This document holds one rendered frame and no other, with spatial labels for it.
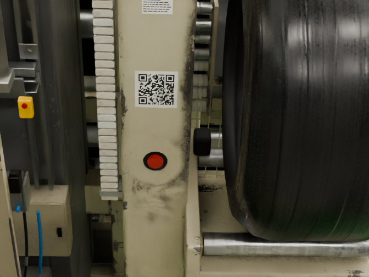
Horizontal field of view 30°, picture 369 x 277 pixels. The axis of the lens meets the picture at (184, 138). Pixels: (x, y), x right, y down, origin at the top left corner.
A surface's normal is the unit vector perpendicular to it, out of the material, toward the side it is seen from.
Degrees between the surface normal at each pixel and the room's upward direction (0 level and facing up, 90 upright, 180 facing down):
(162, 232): 90
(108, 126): 90
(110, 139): 90
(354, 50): 48
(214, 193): 0
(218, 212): 0
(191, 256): 90
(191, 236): 0
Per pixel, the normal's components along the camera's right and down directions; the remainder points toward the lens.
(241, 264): 0.04, -0.81
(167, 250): 0.01, 0.58
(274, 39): -0.65, -0.15
